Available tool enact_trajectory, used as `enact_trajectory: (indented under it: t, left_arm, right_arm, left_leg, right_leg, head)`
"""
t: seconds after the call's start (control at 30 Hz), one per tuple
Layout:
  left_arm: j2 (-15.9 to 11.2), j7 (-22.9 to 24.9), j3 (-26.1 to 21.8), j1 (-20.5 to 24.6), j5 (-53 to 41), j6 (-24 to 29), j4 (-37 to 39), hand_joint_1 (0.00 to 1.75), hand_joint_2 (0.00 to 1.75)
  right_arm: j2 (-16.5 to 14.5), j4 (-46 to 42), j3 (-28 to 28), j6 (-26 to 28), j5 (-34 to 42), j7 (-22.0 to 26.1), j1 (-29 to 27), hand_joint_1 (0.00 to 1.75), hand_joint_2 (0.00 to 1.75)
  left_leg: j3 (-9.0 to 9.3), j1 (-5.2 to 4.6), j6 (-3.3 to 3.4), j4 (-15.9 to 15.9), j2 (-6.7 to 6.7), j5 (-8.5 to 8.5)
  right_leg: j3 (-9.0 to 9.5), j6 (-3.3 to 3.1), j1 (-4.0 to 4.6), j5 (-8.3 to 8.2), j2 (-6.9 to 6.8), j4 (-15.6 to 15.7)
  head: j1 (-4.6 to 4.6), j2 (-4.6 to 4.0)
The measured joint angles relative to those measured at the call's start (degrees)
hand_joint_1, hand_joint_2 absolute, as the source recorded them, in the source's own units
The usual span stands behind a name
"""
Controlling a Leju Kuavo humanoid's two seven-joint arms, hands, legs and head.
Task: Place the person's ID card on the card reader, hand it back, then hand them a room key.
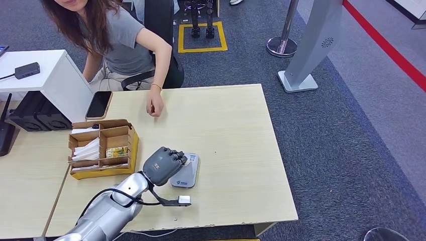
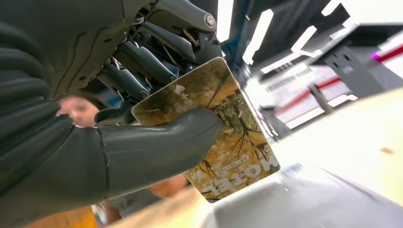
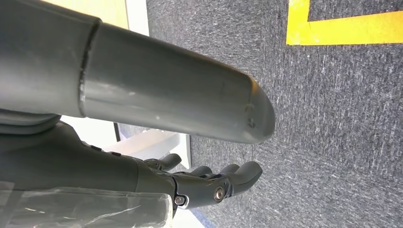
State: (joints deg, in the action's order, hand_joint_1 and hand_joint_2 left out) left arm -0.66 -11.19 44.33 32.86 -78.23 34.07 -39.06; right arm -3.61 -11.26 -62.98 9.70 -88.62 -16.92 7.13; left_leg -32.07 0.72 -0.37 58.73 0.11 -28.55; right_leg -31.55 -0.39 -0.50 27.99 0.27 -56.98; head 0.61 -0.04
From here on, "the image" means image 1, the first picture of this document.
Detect chrome round base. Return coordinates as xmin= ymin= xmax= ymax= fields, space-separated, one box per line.
xmin=363 ymin=227 xmax=410 ymax=241

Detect white table leg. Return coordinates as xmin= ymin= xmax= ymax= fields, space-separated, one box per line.
xmin=253 ymin=222 xmax=277 ymax=237

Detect grey card reader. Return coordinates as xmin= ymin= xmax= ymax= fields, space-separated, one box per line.
xmin=170 ymin=152 xmax=200 ymax=189

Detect white card stack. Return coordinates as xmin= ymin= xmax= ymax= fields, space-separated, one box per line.
xmin=72 ymin=138 xmax=100 ymax=161

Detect white desk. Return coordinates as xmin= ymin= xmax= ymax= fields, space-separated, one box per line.
xmin=0 ymin=49 xmax=95 ymax=123

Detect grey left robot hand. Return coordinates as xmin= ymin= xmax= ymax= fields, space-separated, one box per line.
xmin=142 ymin=147 xmax=188 ymax=187

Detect silver floor sign stand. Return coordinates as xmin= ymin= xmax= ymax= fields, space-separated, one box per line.
xmin=277 ymin=0 xmax=344 ymax=94

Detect white cable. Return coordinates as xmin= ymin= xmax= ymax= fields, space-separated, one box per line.
xmin=111 ymin=228 xmax=179 ymax=241

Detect black robot leg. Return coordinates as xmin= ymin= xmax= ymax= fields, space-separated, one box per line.
xmin=204 ymin=0 xmax=216 ymax=40
xmin=189 ymin=0 xmax=201 ymax=39

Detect black power adapter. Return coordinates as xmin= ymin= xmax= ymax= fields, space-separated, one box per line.
xmin=14 ymin=62 xmax=41 ymax=80

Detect white display platform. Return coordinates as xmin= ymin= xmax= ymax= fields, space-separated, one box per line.
xmin=385 ymin=0 xmax=426 ymax=30

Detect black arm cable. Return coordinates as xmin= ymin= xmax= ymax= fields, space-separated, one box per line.
xmin=75 ymin=188 xmax=162 ymax=227

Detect black camera bracket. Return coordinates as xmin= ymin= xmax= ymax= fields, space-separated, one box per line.
xmin=147 ymin=183 xmax=192 ymax=208

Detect black router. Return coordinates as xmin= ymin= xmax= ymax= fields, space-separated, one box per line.
xmin=0 ymin=93 xmax=16 ymax=157

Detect person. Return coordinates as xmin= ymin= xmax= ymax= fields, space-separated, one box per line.
xmin=40 ymin=0 xmax=174 ymax=117

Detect black office chair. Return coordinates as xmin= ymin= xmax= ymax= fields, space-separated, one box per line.
xmin=121 ymin=0 xmax=185 ymax=91

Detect person's left hand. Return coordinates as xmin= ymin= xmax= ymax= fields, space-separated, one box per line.
xmin=146 ymin=89 xmax=164 ymax=117

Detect chrome stanchion post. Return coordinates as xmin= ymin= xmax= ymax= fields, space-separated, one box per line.
xmin=266 ymin=0 xmax=298 ymax=58

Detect black smartphone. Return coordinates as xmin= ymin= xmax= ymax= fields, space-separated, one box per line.
xmin=85 ymin=90 xmax=114 ymax=121

